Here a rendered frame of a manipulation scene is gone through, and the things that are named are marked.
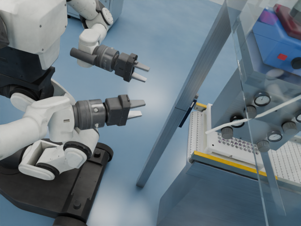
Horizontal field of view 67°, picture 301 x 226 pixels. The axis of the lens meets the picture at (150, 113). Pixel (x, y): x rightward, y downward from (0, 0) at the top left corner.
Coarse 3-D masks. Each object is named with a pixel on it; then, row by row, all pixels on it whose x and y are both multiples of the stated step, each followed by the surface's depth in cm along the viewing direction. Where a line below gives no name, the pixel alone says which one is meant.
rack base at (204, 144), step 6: (204, 114) 101; (204, 120) 98; (204, 126) 96; (204, 132) 93; (204, 138) 91; (204, 144) 89; (216, 156) 87; (222, 156) 87; (234, 162) 87; (240, 162) 88; (246, 162) 89
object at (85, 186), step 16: (32, 144) 140; (0, 160) 129; (16, 160) 128; (96, 160) 152; (0, 176) 134; (16, 176) 136; (32, 176) 138; (64, 176) 144; (80, 176) 144; (96, 176) 147; (0, 192) 136; (16, 192) 130; (32, 192) 132; (48, 192) 135; (64, 192) 137; (80, 192) 137; (96, 192) 147; (32, 208) 132; (48, 208) 129; (64, 208) 130; (80, 208) 130
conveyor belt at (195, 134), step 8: (192, 112) 105; (192, 120) 101; (200, 120) 101; (192, 128) 98; (200, 128) 98; (192, 136) 95; (200, 136) 95; (192, 144) 92; (200, 144) 92; (192, 152) 89
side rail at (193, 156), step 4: (192, 156) 85; (196, 156) 84; (200, 156) 84; (200, 160) 85; (204, 160) 85; (208, 160) 84; (212, 160) 84; (212, 164) 86; (216, 164) 85; (220, 164) 85; (224, 164) 84; (224, 168) 86; (228, 168) 86; (232, 168) 85; (236, 168) 85; (236, 172) 87; (240, 172) 86; (244, 172) 86; (248, 172) 85; (252, 172) 85; (252, 176) 87; (256, 176) 86
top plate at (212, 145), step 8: (208, 104) 99; (208, 112) 96; (208, 120) 92; (208, 128) 89; (208, 136) 87; (216, 136) 87; (208, 144) 84; (216, 144) 84; (224, 144) 86; (216, 152) 84; (224, 152) 83; (232, 152) 84; (240, 152) 85; (248, 152) 86; (240, 160) 85; (248, 160) 84
